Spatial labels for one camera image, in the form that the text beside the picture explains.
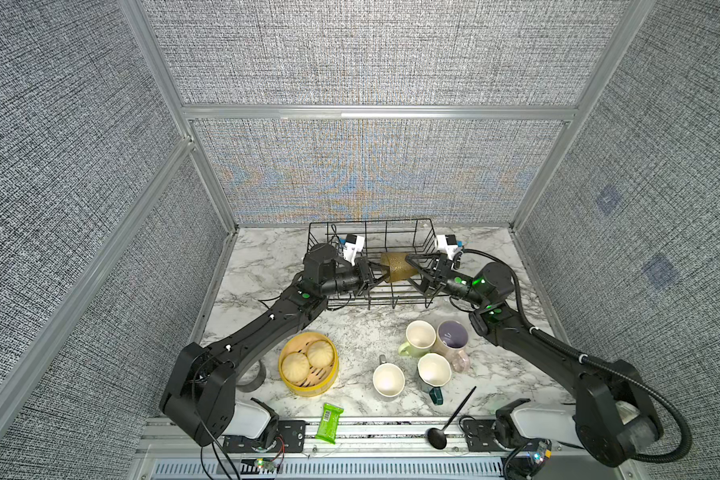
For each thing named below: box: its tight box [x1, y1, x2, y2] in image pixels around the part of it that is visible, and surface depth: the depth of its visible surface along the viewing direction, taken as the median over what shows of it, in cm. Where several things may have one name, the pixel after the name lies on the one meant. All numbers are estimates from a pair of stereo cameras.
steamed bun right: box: [307, 340, 334, 368], surface depth 83 cm
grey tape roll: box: [235, 359, 266, 393], surface depth 83 cm
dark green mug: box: [417, 353, 452, 406], surface depth 78 cm
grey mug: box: [373, 354, 406, 398], surface depth 78 cm
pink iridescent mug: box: [432, 319, 471, 373], surface depth 82 cm
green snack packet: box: [315, 403, 345, 445], surface depth 77 cm
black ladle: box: [426, 386, 477, 450], surface depth 75 cm
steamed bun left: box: [282, 352, 311, 382], surface depth 81 cm
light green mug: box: [398, 320, 437, 357], surface depth 85 cm
